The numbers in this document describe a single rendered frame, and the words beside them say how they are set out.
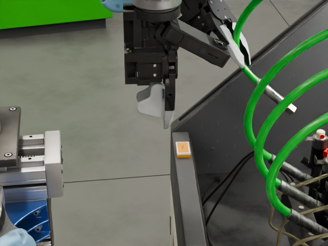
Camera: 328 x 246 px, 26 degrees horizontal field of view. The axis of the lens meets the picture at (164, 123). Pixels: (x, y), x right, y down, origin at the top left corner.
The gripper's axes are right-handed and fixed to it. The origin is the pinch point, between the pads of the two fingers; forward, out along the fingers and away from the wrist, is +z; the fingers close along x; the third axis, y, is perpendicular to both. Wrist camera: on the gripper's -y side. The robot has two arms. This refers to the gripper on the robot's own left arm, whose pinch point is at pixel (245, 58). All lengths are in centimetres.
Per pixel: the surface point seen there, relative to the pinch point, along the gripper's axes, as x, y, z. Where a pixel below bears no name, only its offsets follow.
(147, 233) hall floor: -95, 123, 25
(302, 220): 25.4, -6.5, 29.3
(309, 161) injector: 1.0, -0.9, 23.3
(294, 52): 17.2, -16.4, 5.5
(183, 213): 12.0, 22.9, 20.1
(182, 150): -5.5, 27.4, 8.5
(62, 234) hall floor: -77, 146, 9
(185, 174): 0.3, 26.0, 13.4
